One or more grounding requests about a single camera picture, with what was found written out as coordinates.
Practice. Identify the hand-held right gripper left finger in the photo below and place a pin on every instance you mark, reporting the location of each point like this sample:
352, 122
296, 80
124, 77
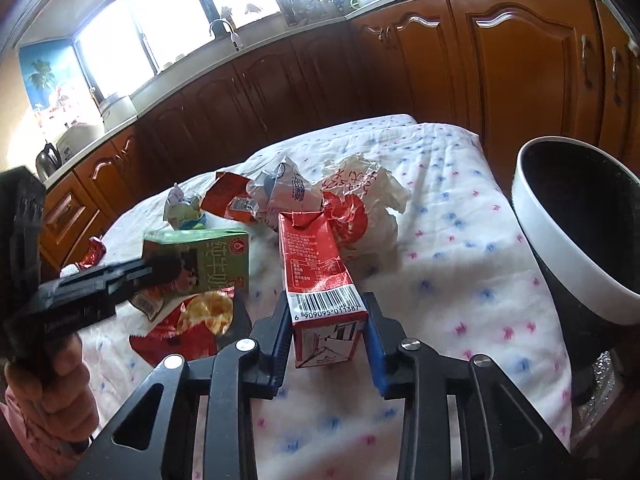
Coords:
282, 332

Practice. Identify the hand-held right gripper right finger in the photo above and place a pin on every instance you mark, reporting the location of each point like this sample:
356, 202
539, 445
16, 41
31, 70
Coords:
375, 352

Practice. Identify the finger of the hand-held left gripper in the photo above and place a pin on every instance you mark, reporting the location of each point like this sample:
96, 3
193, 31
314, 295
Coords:
100, 272
160, 272

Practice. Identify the small red wrapper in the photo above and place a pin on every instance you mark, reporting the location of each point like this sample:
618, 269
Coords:
94, 252

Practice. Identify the green milk carton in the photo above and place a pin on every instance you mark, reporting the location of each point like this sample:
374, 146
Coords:
215, 260

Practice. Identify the red chip packet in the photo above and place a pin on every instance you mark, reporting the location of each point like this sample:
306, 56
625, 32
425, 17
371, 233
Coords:
200, 312

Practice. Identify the green yellow wrapper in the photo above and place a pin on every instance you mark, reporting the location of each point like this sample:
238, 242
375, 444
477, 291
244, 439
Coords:
182, 210

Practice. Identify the red milk carton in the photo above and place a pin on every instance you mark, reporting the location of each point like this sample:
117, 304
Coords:
320, 270

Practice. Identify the orange red wrapper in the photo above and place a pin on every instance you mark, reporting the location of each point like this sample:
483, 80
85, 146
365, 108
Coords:
225, 195

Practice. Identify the white blue packet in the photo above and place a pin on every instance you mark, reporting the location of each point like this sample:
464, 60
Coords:
285, 190

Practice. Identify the white and red plastic bag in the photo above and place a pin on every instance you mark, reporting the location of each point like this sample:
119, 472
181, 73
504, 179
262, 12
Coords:
360, 195

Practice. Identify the black and white bin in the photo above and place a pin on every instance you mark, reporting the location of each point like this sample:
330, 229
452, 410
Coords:
575, 270

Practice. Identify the person's left hand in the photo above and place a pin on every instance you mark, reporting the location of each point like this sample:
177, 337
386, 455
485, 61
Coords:
60, 390

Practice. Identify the dark kettle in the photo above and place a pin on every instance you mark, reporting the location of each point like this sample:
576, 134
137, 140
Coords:
47, 160

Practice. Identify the white rice cooker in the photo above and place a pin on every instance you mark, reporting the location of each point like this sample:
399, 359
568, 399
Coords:
80, 137

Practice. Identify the white dotted blanket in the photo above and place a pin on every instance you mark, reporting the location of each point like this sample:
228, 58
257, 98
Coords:
450, 220

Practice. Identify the white lidded appliance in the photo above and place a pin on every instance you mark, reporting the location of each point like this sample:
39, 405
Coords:
117, 107

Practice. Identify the grey kitchen countertop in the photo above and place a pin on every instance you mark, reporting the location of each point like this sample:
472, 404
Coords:
200, 62

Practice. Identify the metal faucet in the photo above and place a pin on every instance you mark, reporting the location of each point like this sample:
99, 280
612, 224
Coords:
222, 27

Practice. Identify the kitchen window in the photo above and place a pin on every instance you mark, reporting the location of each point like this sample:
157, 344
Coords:
175, 15

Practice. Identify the wooden base cabinets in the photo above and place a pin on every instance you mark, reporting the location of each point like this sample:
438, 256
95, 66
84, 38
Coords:
410, 60

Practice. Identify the utensil rack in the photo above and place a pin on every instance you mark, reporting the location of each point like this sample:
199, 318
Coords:
292, 7

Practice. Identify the blue wall poster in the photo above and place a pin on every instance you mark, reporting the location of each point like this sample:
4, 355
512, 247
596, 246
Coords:
45, 75

